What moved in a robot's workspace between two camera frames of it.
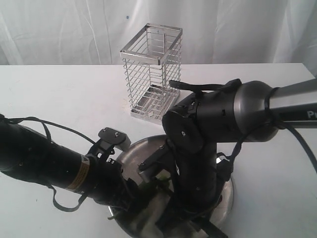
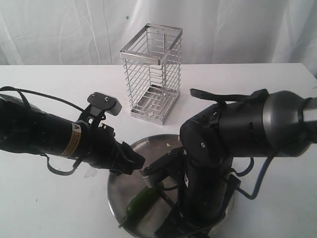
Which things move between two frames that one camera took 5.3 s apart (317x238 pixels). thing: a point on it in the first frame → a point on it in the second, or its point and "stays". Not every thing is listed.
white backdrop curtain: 93,32 stays
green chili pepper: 137,195 → 138,203
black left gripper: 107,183 → 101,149
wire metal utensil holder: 152,59 stays
